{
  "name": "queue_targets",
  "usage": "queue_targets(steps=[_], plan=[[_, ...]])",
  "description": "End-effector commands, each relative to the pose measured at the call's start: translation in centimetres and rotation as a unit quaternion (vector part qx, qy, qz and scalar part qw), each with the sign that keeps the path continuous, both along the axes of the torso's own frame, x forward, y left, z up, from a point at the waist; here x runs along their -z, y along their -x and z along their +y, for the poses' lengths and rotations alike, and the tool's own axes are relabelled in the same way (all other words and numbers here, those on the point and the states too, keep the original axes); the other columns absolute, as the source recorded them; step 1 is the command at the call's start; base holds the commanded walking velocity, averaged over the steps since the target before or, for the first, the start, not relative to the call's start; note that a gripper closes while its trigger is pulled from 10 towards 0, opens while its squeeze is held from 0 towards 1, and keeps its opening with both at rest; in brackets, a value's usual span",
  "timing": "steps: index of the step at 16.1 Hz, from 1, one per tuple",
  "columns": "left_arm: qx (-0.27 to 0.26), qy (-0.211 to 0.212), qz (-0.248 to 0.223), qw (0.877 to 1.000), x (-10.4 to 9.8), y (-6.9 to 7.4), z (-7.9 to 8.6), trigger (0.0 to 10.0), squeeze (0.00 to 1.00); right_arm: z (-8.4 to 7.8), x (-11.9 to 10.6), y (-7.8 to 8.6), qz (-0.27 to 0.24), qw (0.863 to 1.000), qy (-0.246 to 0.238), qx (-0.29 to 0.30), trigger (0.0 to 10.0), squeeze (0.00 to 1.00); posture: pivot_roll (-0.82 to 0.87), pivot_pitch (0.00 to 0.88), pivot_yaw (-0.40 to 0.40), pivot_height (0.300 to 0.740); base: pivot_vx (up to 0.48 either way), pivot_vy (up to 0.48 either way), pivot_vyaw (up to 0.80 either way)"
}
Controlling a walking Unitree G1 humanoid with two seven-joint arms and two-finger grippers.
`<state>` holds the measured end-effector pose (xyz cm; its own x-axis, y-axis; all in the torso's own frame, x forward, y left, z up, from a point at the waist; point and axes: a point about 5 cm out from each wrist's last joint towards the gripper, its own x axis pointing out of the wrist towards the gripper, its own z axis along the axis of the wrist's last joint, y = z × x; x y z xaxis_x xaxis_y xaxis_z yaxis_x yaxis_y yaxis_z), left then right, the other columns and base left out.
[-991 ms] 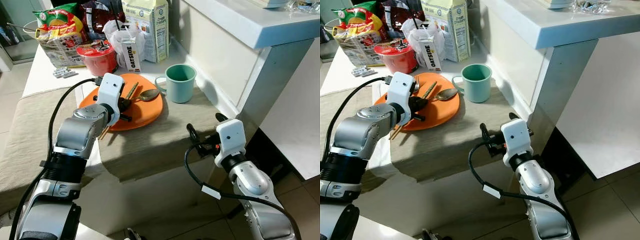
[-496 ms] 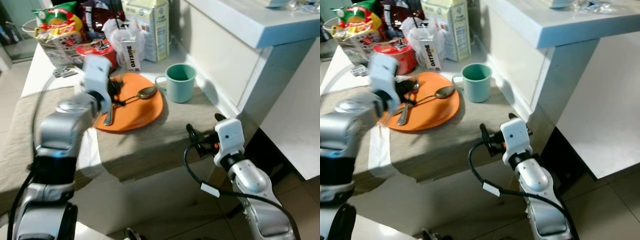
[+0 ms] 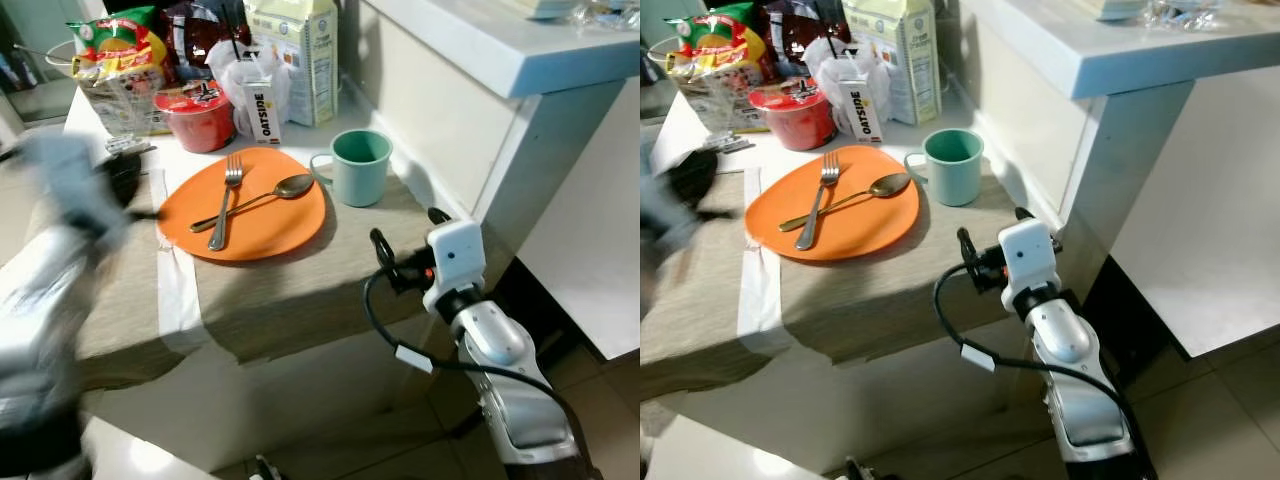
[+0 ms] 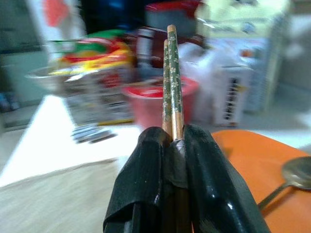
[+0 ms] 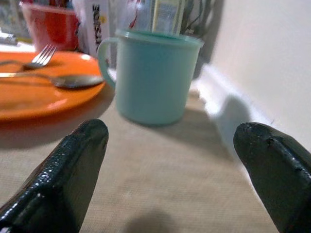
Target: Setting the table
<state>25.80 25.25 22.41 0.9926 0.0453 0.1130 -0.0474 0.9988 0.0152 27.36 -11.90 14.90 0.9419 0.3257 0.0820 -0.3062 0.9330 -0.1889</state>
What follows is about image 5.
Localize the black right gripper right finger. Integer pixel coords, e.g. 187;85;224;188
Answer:
233;122;311;233

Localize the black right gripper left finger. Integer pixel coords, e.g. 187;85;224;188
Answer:
0;118;109;233

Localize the orange plate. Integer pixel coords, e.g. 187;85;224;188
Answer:
0;50;106;122

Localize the beige woven placemat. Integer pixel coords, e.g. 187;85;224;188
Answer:
0;92;280;233

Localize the silver spoon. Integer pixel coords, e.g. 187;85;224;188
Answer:
0;71;104;89

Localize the silver fork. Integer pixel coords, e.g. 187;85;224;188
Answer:
0;44;58;71

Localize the teal plastic mug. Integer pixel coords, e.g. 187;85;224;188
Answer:
97;29;205;126

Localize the small dark grey device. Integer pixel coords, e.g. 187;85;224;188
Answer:
0;30;19;46

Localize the red plastic container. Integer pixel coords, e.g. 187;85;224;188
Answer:
20;2;80;53

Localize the white package with black print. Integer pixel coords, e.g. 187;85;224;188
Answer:
72;0;110;57

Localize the clear plastic bag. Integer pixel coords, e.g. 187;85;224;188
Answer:
108;0;156;33

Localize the pale yellow carton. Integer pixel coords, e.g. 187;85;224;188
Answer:
152;0;186;35

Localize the dark cable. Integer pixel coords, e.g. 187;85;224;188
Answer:
182;0;219;37

